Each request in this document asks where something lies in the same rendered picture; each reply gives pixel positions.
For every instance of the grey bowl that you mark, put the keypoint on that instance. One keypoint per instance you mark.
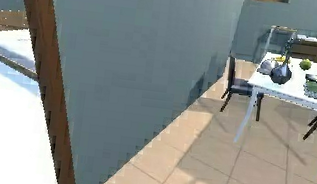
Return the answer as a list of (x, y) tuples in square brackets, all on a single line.
[(266, 66)]

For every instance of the dark round vase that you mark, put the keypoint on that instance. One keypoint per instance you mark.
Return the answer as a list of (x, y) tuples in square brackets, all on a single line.
[(281, 74)]

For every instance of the wooden bed with white mattress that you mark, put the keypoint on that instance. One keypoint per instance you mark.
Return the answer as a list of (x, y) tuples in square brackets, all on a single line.
[(7, 44)]

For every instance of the white dining table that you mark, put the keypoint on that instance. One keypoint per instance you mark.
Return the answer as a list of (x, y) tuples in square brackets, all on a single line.
[(296, 86)]

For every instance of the yellow banana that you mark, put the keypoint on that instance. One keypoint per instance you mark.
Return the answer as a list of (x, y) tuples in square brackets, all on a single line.
[(281, 59)]

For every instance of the green apple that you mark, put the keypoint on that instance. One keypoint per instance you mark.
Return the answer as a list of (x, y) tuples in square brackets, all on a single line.
[(305, 64)]

